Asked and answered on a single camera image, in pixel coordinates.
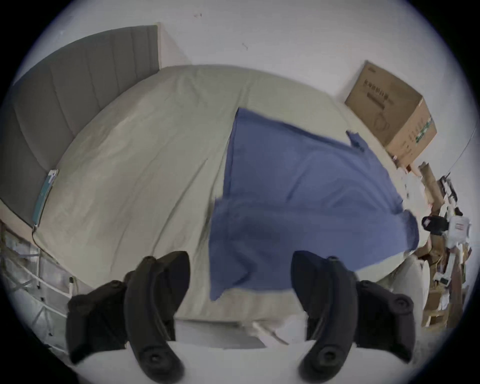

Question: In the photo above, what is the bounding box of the white metal rack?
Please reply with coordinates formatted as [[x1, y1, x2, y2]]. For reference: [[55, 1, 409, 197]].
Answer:
[[0, 221, 77, 355]]

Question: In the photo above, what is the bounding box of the grey padded headboard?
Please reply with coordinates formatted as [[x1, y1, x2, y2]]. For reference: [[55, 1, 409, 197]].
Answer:
[[0, 25, 161, 228]]

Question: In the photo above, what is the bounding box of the blue shirt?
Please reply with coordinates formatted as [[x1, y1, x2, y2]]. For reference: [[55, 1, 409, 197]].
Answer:
[[209, 107, 420, 301]]

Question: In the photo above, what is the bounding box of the bed with beige sheet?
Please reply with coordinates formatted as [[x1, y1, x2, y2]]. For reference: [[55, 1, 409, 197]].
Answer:
[[32, 64, 432, 324]]

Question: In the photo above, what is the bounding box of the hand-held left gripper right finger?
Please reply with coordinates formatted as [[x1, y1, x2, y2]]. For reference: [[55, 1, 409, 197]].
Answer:
[[291, 250, 416, 382]]

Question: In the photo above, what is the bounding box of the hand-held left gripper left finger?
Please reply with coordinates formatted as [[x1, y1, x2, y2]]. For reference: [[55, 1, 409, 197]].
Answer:
[[66, 250, 191, 383]]

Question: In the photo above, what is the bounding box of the brown cardboard carton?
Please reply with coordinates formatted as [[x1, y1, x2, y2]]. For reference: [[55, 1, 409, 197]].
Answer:
[[344, 60, 438, 166]]

